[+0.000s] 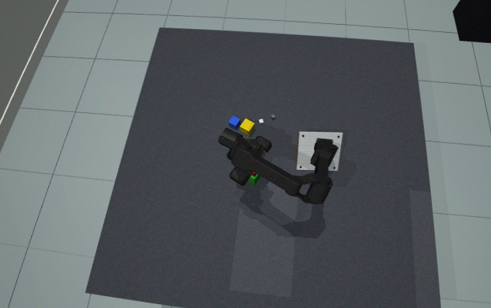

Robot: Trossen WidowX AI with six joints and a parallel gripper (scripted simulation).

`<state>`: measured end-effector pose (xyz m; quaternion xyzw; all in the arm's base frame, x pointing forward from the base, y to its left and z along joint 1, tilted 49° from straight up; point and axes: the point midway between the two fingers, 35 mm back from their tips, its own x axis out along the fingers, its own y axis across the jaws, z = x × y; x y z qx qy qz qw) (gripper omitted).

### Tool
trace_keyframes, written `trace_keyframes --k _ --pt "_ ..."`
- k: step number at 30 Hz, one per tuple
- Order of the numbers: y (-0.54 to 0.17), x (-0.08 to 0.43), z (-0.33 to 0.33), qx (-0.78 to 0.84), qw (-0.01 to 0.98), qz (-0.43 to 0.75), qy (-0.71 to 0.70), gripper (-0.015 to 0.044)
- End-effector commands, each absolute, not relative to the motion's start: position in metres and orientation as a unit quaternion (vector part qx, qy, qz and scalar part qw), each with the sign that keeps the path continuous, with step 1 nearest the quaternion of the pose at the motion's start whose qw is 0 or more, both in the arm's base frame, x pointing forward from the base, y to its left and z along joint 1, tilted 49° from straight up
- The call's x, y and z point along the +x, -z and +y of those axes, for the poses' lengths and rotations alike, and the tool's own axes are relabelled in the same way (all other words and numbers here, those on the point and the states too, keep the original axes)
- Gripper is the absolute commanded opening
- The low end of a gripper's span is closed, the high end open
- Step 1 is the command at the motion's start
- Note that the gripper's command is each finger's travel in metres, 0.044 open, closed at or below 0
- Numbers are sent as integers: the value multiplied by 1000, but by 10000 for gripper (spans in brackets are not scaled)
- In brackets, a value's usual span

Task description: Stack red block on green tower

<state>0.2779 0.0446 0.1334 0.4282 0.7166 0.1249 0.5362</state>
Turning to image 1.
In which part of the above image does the yellow cube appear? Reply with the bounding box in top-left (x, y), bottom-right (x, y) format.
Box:
top-left (240, 119), bottom-right (255, 136)

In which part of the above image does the blue block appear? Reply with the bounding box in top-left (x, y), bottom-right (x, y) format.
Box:
top-left (228, 116), bottom-right (240, 130)

